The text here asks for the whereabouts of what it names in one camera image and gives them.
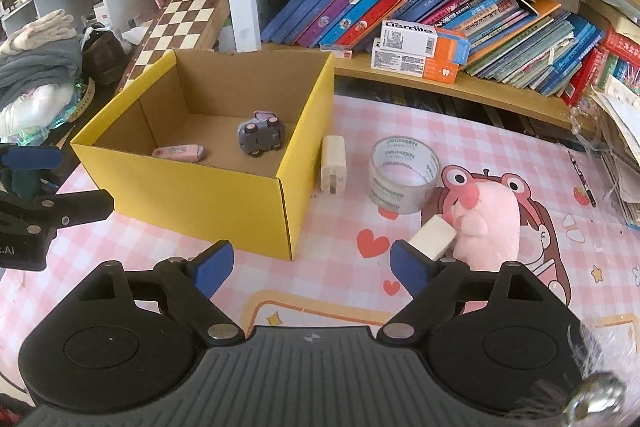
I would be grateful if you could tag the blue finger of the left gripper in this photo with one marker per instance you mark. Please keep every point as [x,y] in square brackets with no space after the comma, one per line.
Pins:
[18,158]
[58,210]

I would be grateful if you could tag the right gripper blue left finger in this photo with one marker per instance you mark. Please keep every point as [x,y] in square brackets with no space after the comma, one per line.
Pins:
[188,287]

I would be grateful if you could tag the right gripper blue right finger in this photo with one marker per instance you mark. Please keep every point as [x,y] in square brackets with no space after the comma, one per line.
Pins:
[434,289]

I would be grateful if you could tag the white foam block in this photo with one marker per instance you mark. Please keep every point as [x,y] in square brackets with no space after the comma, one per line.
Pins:
[434,238]

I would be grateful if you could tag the pink plush pig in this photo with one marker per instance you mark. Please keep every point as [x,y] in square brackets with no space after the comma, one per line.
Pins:
[486,217]

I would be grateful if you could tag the clear packing tape roll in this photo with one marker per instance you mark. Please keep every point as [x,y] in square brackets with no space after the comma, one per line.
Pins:
[402,174]

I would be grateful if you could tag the pink utility knife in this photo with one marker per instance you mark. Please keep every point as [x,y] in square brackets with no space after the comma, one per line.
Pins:
[185,153]

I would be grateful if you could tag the white charger plug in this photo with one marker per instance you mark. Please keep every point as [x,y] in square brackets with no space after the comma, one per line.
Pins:
[333,170]

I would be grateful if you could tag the grey toy car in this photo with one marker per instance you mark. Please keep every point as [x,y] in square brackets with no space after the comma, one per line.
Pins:
[264,132]

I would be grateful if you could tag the folded grey towels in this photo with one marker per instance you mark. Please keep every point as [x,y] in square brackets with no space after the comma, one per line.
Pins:
[45,51]

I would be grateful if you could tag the brown leather bag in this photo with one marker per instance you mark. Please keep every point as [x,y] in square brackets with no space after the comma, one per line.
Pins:
[104,60]

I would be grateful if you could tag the pink cartoon desk mat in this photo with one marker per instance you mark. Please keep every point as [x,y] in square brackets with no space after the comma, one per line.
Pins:
[340,278]

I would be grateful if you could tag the yellow cardboard box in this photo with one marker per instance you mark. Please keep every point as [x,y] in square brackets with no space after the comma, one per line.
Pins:
[200,97]

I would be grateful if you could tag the black patterned pencil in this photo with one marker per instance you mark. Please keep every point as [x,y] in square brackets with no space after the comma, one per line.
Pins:
[583,180]

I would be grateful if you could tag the chessboard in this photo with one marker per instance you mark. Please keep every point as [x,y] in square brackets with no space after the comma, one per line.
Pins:
[183,25]

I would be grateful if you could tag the lower toothpaste box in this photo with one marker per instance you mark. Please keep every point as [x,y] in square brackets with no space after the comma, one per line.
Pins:
[418,66]

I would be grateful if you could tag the toothpaste box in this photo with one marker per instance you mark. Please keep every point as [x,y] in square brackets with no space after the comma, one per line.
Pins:
[418,66]
[424,40]

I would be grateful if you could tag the upper toothpaste box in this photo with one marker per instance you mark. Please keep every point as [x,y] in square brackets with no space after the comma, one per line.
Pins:
[424,40]

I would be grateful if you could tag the small red white box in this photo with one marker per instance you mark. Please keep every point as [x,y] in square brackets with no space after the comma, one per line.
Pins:
[342,52]

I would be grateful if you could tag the pile of papers and books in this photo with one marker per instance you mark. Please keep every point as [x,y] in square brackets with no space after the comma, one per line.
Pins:
[606,122]

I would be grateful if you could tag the row of leaning books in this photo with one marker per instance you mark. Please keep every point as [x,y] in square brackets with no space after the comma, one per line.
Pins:
[542,45]

